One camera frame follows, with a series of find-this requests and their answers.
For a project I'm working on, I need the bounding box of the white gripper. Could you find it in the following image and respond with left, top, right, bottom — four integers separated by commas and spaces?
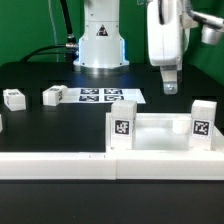
147, 0, 188, 95

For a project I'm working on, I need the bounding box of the white square table top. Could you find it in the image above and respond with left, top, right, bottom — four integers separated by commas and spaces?
105, 113, 224, 152

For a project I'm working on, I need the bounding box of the white front fence bar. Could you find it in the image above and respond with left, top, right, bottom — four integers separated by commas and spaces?
0, 152, 224, 180

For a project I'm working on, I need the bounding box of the fiducial marker sheet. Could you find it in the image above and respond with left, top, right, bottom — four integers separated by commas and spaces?
61, 88, 146, 104

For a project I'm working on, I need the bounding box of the black vertical cable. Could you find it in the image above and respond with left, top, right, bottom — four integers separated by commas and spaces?
59, 0, 76, 45

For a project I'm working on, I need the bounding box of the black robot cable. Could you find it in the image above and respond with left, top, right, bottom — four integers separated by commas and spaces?
19, 42, 80, 64

